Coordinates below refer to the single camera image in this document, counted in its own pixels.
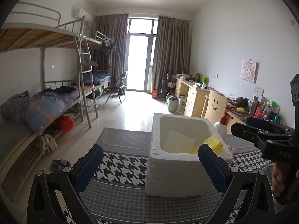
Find yellow foam net sleeve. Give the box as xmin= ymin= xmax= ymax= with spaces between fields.
xmin=187 ymin=135 xmax=224 ymax=154

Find person's right hand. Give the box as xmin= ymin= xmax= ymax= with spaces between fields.
xmin=270 ymin=160 xmax=290 ymax=197

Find teal cup on desk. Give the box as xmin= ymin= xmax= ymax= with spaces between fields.
xmin=274 ymin=114 xmax=281 ymax=123

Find white pump bottle red cap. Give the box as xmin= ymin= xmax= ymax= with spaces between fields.
xmin=214 ymin=112 xmax=229 ymax=141

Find black slippers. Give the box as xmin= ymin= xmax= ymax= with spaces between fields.
xmin=49 ymin=159 xmax=70 ymax=173

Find wooden smiley face chair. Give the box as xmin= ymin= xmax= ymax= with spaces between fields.
xmin=201 ymin=91 xmax=227 ymax=124

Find wooden desk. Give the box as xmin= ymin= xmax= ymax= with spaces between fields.
xmin=171 ymin=74 xmax=281 ymax=131

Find houndstooth table cloth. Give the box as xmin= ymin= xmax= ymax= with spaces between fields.
xmin=61 ymin=127 xmax=275 ymax=224

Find white styrofoam box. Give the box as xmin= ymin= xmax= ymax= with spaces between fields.
xmin=144 ymin=113 xmax=234 ymax=198

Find white bucket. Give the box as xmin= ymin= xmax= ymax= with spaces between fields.
xmin=167 ymin=95 xmax=178 ymax=113

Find red bag under bed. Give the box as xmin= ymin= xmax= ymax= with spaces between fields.
xmin=53 ymin=115 xmax=73 ymax=133

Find blue plaid bedding bundle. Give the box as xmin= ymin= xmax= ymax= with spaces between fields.
xmin=1 ymin=86 xmax=79 ymax=134

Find metal bunk bed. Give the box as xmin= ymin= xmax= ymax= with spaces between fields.
xmin=1 ymin=10 xmax=112 ymax=194

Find brown right curtain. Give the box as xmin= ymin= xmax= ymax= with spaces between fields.
xmin=152 ymin=16 xmax=191 ymax=90

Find brown curtain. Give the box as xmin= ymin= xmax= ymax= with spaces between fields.
xmin=91 ymin=14 xmax=129 ymax=84
xmin=152 ymin=16 xmax=191 ymax=90

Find black folding chair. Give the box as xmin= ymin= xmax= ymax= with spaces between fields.
xmin=106 ymin=71 xmax=128 ymax=103

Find glass balcony door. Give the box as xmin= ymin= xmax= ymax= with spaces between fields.
xmin=127 ymin=17 xmax=158 ymax=92

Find brown left curtain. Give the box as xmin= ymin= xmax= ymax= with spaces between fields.
xmin=91 ymin=14 xmax=129 ymax=84

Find white air conditioner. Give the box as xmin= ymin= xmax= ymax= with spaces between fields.
xmin=73 ymin=8 xmax=93 ymax=24

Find pink cartoon wall picture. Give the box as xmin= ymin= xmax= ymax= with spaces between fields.
xmin=240 ymin=60 xmax=257 ymax=83

